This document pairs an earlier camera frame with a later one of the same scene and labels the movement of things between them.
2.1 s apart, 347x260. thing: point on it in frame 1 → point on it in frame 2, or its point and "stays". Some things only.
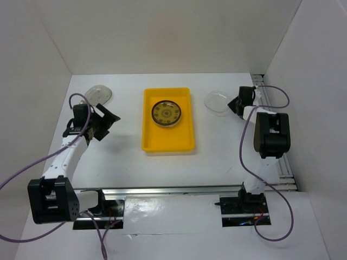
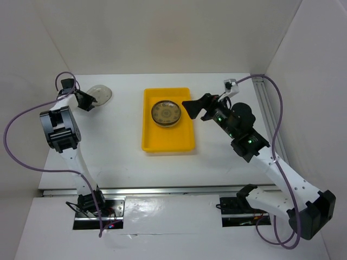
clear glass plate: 98,94 stays
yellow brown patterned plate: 166,113 stays
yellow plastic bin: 180,137 stays
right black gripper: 231,104 → 208,102
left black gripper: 108,119 → 89,99
